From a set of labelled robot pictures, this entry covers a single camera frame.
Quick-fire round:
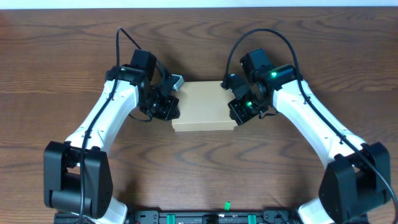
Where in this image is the cardboard box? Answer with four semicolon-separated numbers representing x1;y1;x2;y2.
172;81;237;132

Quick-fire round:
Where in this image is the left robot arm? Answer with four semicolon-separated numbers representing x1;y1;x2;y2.
44;49;184;224

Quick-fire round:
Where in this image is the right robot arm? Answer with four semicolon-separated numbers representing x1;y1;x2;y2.
222;49;397;223

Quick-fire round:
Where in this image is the black mounting rail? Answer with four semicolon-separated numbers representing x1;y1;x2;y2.
54;210;301;224

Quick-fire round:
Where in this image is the green clip marker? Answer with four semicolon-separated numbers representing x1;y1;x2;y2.
224;201;231;211

